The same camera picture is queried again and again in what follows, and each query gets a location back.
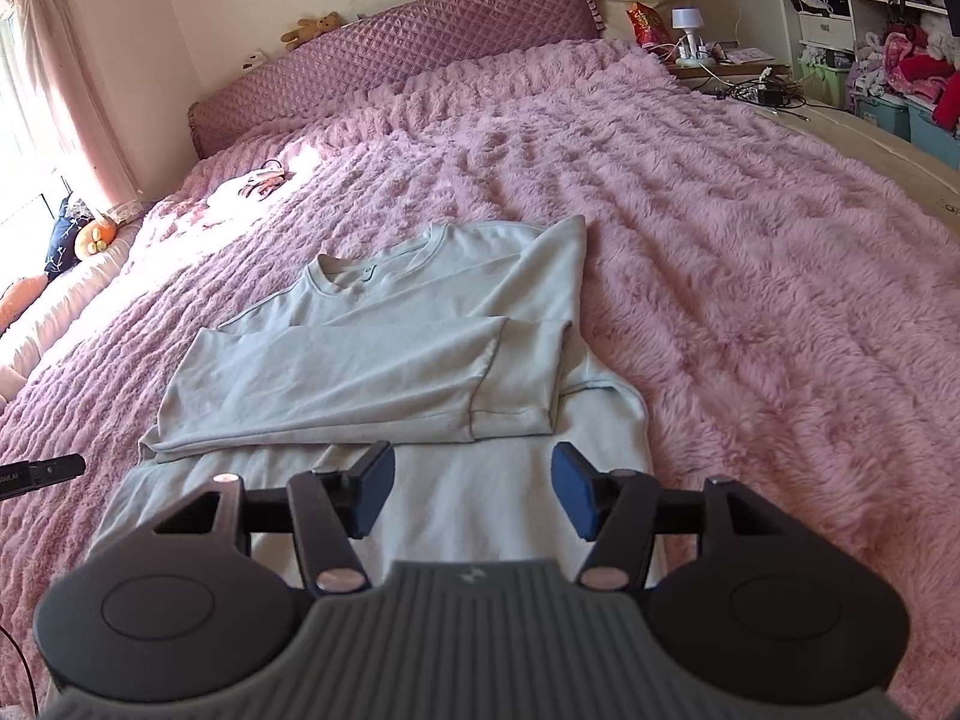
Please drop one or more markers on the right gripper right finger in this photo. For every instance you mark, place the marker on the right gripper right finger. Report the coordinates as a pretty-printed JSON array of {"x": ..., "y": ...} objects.
[{"x": 613, "y": 512}]

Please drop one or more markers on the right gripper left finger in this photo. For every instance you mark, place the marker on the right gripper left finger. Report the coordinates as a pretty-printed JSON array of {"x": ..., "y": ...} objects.
[{"x": 330, "y": 510}]

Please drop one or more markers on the white Nevada sweatshirt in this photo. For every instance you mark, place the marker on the white Nevada sweatshirt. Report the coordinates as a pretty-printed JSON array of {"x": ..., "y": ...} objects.
[{"x": 460, "y": 347}]

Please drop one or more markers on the orange plush toy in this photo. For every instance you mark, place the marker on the orange plush toy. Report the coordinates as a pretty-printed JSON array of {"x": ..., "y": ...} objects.
[{"x": 95, "y": 237}]

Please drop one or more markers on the pink fluffy bed blanket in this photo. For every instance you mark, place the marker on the pink fluffy bed blanket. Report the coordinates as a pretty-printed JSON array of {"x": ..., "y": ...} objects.
[{"x": 789, "y": 316}]

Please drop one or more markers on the small pink item on bed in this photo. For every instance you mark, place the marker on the small pink item on bed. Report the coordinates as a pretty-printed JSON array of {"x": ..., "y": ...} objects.
[{"x": 265, "y": 180}]

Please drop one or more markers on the pink window curtain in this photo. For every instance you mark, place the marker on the pink window curtain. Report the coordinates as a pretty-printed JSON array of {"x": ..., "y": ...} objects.
[{"x": 66, "y": 103}]

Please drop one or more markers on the wooden bedside table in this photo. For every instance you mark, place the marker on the wooden bedside table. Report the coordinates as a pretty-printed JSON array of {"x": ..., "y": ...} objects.
[{"x": 730, "y": 73}]

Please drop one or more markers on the green storage bin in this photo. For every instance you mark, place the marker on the green storage bin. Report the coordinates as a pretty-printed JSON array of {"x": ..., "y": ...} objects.
[{"x": 826, "y": 85}]

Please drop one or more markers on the brown teddy bear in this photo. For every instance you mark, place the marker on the brown teddy bear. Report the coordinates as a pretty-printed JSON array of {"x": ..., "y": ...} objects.
[{"x": 310, "y": 28}]

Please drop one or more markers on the red snack bag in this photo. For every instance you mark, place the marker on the red snack bag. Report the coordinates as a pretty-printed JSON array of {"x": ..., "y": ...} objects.
[{"x": 649, "y": 29}]

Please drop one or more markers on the teal storage bin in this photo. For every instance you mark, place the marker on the teal storage bin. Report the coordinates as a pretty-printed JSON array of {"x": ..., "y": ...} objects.
[{"x": 926, "y": 135}]

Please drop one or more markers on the white table lamp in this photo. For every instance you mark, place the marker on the white table lamp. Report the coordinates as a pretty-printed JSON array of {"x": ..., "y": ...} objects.
[{"x": 692, "y": 51}]

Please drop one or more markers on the purple quilted headboard cushion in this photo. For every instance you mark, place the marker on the purple quilted headboard cushion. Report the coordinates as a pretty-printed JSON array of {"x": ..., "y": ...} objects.
[{"x": 386, "y": 48}]

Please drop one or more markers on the white open wardrobe shelf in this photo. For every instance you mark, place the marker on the white open wardrobe shelf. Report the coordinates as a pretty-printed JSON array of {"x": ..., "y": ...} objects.
[{"x": 895, "y": 50}]

